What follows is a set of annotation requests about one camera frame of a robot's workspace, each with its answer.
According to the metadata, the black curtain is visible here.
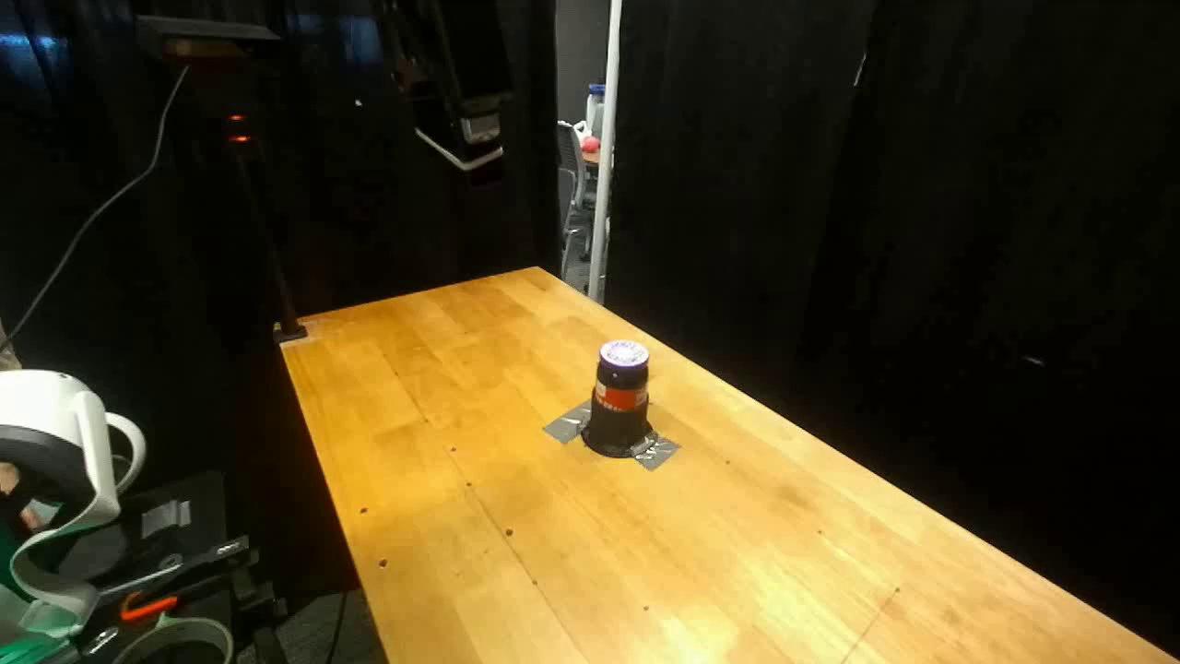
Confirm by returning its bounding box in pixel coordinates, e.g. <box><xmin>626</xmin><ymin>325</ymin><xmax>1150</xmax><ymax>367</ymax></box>
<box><xmin>609</xmin><ymin>0</ymin><xmax>1180</xmax><ymax>620</ymax></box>

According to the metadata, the white hanging cable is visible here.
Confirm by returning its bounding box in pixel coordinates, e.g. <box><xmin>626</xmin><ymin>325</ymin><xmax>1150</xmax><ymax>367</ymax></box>
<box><xmin>5</xmin><ymin>58</ymin><xmax>195</xmax><ymax>342</ymax></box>

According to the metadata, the pale green cable loop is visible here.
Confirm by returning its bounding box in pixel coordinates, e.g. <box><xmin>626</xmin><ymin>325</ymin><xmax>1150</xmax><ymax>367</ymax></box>
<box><xmin>5</xmin><ymin>486</ymin><xmax>125</xmax><ymax>624</ymax></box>

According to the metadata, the grey duct tape strip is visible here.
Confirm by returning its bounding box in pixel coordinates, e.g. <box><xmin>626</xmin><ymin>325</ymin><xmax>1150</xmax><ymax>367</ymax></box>
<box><xmin>544</xmin><ymin>402</ymin><xmax>597</xmax><ymax>448</ymax></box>
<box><xmin>626</xmin><ymin>433</ymin><xmax>684</xmax><ymax>474</ymax></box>

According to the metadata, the black camera tripod stand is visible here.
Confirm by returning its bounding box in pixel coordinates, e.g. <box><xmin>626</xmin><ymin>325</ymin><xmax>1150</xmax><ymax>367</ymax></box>
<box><xmin>134</xmin><ymin>10</ymin><xmax>310</xmax><ymax>346</ymax></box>

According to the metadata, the white vertical pole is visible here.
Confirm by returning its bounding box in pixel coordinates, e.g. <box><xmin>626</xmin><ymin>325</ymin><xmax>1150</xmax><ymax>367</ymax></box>
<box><xmin>588</xmin><ymin>0</ymin><xmax>626</xmax><ymax>308</ymax></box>

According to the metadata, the black box with white edge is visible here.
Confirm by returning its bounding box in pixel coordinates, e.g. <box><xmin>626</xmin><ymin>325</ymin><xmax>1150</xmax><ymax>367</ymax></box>
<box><xmin>410</xmin><ymin>85</ymin><xmax>512</xmax><ymax>176</ymax></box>

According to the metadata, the black equipment case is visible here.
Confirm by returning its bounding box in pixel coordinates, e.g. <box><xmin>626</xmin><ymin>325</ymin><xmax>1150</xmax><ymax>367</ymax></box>
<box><xmin>70</xmin><ymin>474</ymin><xmax>289</xmax><ymax>664</ymax></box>

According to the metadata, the orange handled tool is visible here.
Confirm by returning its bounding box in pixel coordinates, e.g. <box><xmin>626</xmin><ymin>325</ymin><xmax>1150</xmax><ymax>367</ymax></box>
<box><xmin>117</xmin><ymin>592</ymin><xmax>184</xmax><ymax>628</ymax></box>

